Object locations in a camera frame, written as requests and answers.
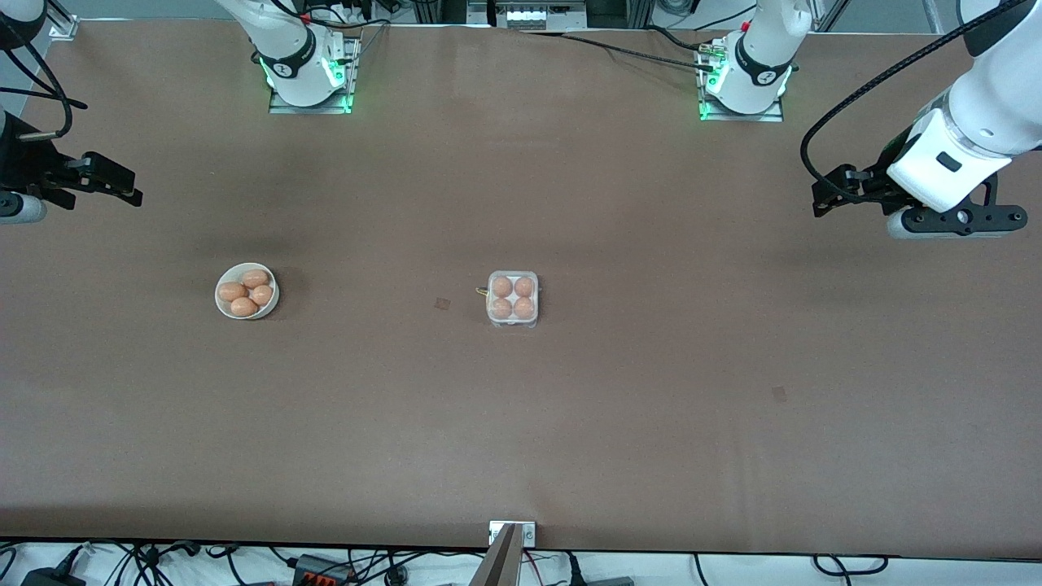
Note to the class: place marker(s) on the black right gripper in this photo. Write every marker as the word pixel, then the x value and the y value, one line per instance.
pixel 24 163

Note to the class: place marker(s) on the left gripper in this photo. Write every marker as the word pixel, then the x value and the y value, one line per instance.
pixel 873 184

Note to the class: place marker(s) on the clear plastic egg box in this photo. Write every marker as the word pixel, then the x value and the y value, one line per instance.
pixel 513 298

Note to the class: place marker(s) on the brown egg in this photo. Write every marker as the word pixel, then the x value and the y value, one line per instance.
pixel 524 286
pixel 232 290
pixel 255 277
pixel 523 308
pixel 243 307
pixel 262 295
pixel 501 308
pixel 502 286

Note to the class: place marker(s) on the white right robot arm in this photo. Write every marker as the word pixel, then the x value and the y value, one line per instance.
pixel 297 57

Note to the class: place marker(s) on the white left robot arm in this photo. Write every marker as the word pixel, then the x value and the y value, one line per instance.
pixel 997 98

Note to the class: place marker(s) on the white round bowl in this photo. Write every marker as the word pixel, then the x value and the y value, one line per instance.
pixel 273 308

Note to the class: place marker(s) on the white socket strip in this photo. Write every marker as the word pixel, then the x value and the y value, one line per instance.
pixel 537 15

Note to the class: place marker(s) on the black power brick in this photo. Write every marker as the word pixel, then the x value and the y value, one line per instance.
pixel 53 579

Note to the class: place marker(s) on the black orange power adapter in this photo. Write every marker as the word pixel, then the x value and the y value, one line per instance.
pixel 321 570

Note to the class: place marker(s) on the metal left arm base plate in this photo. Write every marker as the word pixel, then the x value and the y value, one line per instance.
pixel 745 117

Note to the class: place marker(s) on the metal table corner bracket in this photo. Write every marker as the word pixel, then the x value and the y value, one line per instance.
pixel 65 24

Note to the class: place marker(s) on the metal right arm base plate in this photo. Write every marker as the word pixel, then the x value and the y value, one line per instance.
pixel 313 108

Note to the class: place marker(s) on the small metal table bracket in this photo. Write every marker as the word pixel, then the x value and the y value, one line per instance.
pixel 527 533

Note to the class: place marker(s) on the brown camera pole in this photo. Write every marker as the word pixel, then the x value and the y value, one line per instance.
pixel 501 561

